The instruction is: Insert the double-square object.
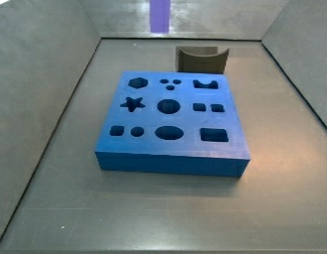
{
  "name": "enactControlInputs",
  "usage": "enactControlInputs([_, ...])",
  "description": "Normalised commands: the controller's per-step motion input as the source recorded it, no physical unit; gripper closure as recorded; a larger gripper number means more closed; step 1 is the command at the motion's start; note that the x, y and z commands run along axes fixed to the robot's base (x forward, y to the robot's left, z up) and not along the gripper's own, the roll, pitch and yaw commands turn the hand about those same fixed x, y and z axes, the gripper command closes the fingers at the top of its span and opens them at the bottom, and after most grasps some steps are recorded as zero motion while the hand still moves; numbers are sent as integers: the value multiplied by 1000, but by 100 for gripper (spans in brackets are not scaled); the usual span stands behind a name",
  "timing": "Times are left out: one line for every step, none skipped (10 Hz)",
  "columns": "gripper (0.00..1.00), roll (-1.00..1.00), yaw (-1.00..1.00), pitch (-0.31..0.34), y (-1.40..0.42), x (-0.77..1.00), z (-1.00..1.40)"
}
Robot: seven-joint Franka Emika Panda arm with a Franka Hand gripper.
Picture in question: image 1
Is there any blue shape-sorter block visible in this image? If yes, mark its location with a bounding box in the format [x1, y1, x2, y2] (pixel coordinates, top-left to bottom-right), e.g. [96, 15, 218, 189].
[95, 71, 250, 177]

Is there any dark curved holder piece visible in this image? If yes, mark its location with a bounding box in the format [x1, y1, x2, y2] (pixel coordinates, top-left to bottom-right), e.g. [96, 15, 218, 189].
[176, 47, 231, 74]

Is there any purple vertical strip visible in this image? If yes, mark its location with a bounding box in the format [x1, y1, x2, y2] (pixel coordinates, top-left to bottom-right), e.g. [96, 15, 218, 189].
[149, 0, 171, 34]

